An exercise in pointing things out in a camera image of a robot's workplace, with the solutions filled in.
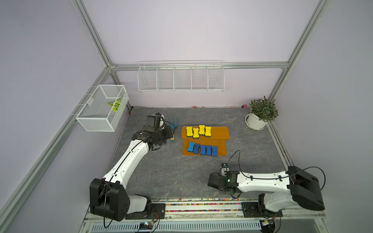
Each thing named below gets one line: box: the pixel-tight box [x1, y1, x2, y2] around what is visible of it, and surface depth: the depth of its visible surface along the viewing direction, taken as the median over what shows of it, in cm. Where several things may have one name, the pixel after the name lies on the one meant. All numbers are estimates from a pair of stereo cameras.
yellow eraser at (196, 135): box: [192, 127, 200, 140], surface depth 87 cm
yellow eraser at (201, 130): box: [198, 124, 206, 136], surface depth 89 cm
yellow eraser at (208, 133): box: [204, 126, 212, 138], surface depth 88 cm
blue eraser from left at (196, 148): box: [192, 143, 201, 154], surface depth 96 cm
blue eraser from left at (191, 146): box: [187, 141, 195, 152], surface depth 98 cm
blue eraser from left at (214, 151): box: [211, 145, 219, 157], surface depth 96 cm
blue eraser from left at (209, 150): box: [205, 145, 212, 156], surface depth 95 cm
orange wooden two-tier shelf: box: [181, 126, 231, 157], surface depth 92 cm
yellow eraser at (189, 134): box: [186, 126, 194, 139], surface depth 87 cm
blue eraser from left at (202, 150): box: [200, 144, 206, 156], surface depth 95 cm
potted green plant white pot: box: [244, 95, 279, 131], surface depth 96 cm
